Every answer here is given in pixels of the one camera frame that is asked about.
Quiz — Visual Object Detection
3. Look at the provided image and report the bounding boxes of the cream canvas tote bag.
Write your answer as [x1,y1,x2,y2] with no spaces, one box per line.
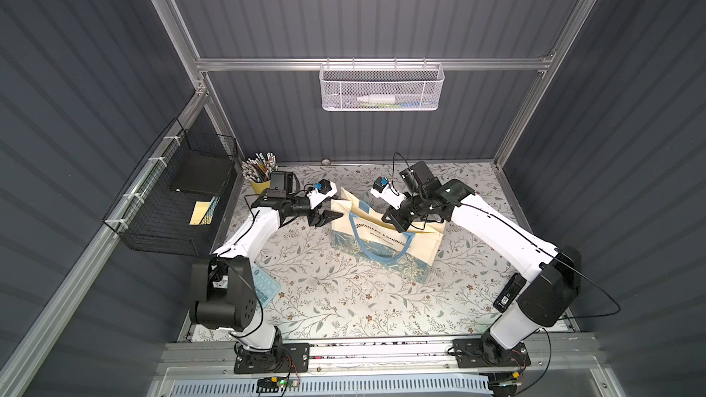
[331,189,445,283]

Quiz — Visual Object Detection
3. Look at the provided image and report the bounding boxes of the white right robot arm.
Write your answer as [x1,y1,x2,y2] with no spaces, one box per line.
[371,161,581,364]

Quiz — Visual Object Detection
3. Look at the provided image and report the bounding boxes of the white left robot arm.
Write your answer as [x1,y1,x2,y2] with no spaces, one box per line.
[189,171,342,353]

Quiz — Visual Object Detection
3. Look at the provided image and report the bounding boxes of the yellow pencil cup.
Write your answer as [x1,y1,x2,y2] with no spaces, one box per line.
[249,180,270,195]

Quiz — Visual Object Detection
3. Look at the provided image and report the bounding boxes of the bundle of pencils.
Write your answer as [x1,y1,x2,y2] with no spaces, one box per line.
[243,153,278,183]

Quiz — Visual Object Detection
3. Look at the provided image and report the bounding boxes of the floral patterned table mat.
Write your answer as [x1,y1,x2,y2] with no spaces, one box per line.
[189,162,569,343]

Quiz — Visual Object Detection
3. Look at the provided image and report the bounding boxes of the teal desk calculator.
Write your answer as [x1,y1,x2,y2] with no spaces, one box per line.
[252,264,281,307]

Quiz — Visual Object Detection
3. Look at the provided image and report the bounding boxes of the yellow sticky note pad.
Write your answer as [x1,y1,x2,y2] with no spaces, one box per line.
[189,201,213,226]

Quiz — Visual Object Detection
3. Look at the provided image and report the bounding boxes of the black notebook in basket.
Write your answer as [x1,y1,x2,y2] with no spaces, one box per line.
[169,153,233,196]

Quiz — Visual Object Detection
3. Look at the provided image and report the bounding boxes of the black handheld scanner device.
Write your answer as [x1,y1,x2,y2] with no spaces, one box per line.
[493,273,527,314]

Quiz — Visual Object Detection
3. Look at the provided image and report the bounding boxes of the white bottle in basket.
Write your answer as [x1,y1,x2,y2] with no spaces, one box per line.
[357,94,396,106]

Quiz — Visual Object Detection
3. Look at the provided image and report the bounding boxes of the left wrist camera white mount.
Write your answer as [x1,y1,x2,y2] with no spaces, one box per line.
[306,179,338,210]

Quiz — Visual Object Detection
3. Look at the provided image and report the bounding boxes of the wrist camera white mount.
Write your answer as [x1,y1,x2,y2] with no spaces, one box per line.
[371,176,406,210]
[306,179,338,210]

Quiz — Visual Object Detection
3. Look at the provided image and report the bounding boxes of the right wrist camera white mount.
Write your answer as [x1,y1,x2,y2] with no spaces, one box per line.
[371,176,406,210]

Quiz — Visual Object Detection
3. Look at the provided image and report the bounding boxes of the black wire side basket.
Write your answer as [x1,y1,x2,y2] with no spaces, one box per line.
[103,119,238,257]

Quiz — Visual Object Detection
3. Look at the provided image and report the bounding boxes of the white wire wall basket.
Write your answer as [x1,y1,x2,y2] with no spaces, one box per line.
[319,62,445,112]

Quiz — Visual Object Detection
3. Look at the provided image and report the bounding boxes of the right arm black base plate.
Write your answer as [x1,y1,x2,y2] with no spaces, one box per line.
[447,338,531,371]

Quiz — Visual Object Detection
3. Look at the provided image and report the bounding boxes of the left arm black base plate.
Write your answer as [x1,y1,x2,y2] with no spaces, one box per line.
[233,343,311,375]

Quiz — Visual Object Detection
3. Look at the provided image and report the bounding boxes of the white perforated cable duct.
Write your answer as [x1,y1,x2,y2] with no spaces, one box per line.
[165,373,493,396]

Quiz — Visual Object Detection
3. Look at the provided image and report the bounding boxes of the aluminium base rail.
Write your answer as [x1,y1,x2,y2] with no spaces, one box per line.
[154,331,606,382]

